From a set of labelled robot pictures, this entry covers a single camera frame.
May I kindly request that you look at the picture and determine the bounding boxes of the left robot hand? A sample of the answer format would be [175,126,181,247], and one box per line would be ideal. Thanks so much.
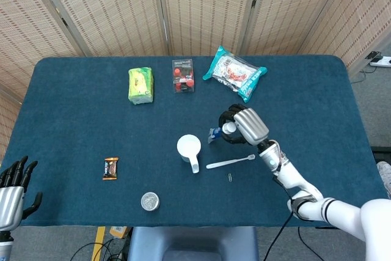
[0,155,43,232]

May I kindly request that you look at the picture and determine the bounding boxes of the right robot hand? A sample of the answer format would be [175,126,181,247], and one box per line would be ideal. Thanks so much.
[218,103,270,146]

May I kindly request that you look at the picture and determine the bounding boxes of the blue white toothpaste tube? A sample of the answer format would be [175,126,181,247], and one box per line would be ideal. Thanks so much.
[207,122,236,145]

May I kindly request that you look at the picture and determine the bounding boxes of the white toothbrush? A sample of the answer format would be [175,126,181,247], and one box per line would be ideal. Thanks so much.
[206,153,256,170]

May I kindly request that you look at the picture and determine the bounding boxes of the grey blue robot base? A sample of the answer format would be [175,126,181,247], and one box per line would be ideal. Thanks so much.
[126,226,260,261]

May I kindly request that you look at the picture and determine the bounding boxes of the teal snack bag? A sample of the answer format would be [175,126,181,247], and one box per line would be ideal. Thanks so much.
[202,45,268,104]

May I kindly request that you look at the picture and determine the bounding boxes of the clear box red black caps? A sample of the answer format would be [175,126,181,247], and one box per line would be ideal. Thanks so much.
[172,59,196,94]

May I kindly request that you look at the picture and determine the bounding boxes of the blue table cover cloth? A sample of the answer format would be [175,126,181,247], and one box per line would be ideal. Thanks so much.
[0,55,391,229]

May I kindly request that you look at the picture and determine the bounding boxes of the orange black chocolate bar wrapper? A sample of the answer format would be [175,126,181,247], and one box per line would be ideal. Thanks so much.
[102,156,120,181]

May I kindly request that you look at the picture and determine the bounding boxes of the yellow cardboard box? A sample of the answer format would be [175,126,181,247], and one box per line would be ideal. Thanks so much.
[109,226,128,240]

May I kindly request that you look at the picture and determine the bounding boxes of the clear jar of paper clips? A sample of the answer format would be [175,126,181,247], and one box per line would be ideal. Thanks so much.
[141,191,161,212]

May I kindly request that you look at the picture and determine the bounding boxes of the white sneaker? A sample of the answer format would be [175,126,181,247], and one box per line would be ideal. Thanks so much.
[376,161,391,200]

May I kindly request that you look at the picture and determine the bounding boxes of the white power strip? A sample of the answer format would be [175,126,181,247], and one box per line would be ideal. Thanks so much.
[370,56,391,68]

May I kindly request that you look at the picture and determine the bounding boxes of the beige woven folding screen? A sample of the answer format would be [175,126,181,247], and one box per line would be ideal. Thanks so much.
[0,0,391,164]

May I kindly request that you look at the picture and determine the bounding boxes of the white cup with handle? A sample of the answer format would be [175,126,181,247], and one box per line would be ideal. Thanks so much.
[176,134,203,174]

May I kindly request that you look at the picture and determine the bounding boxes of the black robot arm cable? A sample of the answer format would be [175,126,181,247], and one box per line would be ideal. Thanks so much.
[262,177,299,261]

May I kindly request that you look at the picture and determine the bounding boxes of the black floor cable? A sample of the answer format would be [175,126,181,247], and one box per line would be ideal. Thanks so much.
[298,227,326,255]

